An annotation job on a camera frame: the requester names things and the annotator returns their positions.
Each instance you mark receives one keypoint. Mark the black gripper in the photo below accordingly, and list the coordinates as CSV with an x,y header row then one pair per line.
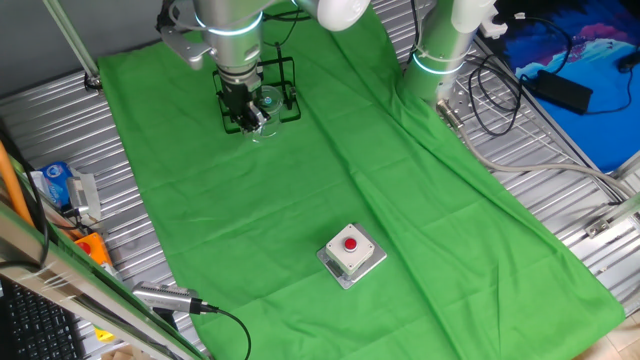
x,y
239,97

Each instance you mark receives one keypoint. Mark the clear glass mug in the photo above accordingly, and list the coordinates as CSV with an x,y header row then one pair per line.
x,y
272,100

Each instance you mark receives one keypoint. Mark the green cloth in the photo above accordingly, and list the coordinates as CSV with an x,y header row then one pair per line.
x,y
300,200

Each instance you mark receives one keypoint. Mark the white button box on plate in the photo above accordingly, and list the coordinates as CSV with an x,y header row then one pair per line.
x,y
350,252

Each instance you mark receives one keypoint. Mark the silver finned device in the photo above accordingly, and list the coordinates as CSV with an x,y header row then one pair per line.
x,y
82,195

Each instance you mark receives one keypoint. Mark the orange button box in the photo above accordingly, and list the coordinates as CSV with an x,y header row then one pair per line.
x,y
97,247

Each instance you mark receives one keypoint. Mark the blue tissue pack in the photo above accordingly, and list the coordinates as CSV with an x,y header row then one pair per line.
x,y
57,180

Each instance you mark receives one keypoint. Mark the orange pole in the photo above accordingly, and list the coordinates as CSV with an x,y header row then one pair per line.
x,y
10,185

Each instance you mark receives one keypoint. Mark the yellow button box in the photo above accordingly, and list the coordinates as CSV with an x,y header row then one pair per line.
x,y
104,335

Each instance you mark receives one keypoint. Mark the cardboard box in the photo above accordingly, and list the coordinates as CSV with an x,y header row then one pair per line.
x,y
117,355

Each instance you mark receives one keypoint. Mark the black keyboard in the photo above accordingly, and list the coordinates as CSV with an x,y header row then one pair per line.
x,y
35,330

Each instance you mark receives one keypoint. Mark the black power adapter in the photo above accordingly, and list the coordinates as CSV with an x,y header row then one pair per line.
x,y
562,90

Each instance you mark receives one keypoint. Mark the blue patterned mat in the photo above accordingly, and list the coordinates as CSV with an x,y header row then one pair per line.
x,y
600,135

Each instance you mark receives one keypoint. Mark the black computer mouse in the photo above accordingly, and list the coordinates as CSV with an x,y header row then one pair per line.
x,y
631,62

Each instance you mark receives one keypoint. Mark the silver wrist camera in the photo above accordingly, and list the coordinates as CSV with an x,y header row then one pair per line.
x,y
182,45

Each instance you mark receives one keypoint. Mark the silver exterior camera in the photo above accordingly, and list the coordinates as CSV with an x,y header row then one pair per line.
x,y
160,296

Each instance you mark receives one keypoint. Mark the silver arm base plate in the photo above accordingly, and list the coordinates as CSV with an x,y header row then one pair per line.
x,y
457,100

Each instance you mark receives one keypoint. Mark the black camera stand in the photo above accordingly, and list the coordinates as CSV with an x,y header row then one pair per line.
x,y
165,320

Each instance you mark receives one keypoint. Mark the aluminium frame beam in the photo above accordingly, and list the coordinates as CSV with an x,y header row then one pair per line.
x,y
75,285

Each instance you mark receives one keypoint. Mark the aluminium profile bracket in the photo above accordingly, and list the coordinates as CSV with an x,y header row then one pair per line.
x,y
600,226

